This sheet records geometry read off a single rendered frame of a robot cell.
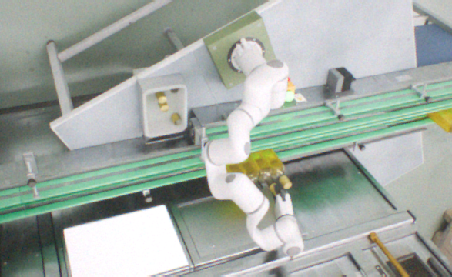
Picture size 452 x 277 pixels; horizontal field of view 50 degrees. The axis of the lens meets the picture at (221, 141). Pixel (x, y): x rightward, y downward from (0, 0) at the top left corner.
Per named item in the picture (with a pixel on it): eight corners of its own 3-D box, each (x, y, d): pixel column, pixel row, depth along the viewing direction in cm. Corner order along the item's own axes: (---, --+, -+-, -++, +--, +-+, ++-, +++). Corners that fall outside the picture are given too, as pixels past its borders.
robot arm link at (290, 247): (267, 241, 163) (292, 228, 160) (262, 217, 171) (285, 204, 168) (290, 261, 172) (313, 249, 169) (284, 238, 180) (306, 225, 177)
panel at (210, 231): (60, 232, 189) (73, 306, 165) (58, 227, 187) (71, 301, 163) (269, 181, 217) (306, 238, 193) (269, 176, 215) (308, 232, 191)
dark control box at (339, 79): (325, 83, 226) (335, 93, 220) (328, 68, 221) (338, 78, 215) (340, 81, 228) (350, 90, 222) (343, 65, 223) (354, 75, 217)
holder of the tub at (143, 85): (141, 135, 204) (145, 147, 199) (137, 79, 187) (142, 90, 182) (180, 128, 210) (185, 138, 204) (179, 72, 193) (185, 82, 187)
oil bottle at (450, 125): (421, 111, 244) (461, 145, 224) (424, 102, 240) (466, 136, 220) (430, 109, 246) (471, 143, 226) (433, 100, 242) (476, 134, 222)
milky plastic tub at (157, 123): (140, 126, 201) (145, 138, 195) (136, 79, 187) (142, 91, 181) (180, 118, 206) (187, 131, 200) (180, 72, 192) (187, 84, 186)
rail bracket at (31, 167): (25, 168, 189) (31, 208, 173) (16, 133, 178) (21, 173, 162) (38, 165, 190) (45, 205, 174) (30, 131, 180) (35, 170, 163)
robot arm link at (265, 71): (230, 125, 164) (231, 85, 154) (267, 91, 179) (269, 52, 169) (254, 135, 160) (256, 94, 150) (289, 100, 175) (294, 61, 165)
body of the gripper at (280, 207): (295, 232, 182) (288, 210, 190) (298, 214, 175) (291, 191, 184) (275, 234, 181) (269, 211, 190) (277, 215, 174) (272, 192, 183)
